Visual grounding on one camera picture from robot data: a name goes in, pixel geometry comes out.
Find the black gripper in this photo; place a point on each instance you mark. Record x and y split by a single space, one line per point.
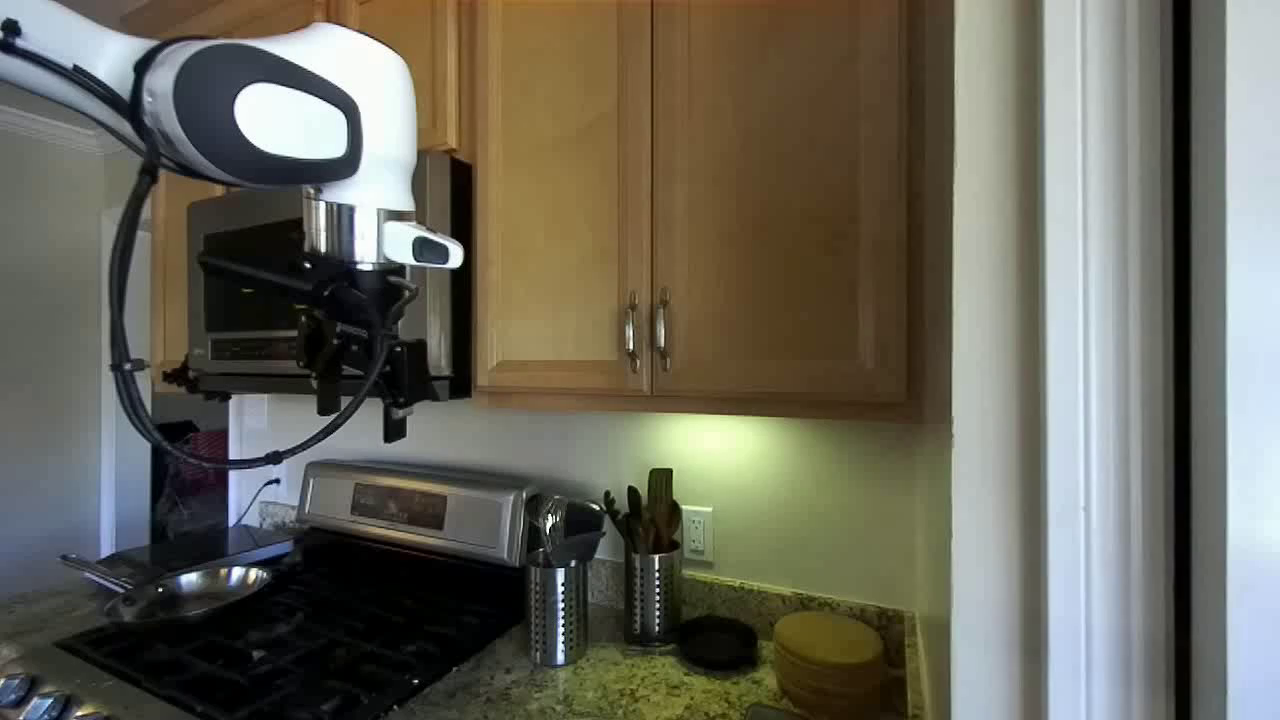
348 321

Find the wooden cabinet door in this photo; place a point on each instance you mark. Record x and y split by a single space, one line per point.
785 175
561 162

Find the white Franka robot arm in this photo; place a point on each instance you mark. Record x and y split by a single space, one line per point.
375 107

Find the stainless steel microwave oven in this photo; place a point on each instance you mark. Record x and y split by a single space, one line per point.
245 292

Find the dark bag with pink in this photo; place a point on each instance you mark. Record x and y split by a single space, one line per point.
185 485

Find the steel ladle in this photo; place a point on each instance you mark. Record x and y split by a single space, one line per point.
542 518

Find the black gas stove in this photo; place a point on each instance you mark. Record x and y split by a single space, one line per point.
332 625

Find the steel frying pan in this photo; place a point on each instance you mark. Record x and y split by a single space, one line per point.
214 587

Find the grey spatula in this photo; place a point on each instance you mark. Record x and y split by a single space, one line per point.
581 530

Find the perforated steel utensil holder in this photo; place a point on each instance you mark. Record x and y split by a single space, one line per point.
653 595
559 615

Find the black cooking utensil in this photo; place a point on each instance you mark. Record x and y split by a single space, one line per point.
625 520

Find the wooden spatula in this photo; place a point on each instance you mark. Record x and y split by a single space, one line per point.
662 504

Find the silver stove knob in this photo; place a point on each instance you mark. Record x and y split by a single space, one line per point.
50 705
13 691

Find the wooden upper cabinets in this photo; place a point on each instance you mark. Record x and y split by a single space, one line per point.
930 200

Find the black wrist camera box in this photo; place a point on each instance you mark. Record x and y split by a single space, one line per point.
412 364

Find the white wall outlet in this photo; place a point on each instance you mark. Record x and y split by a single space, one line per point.
698 533

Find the white door frame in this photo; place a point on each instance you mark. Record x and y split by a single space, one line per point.
1106 402

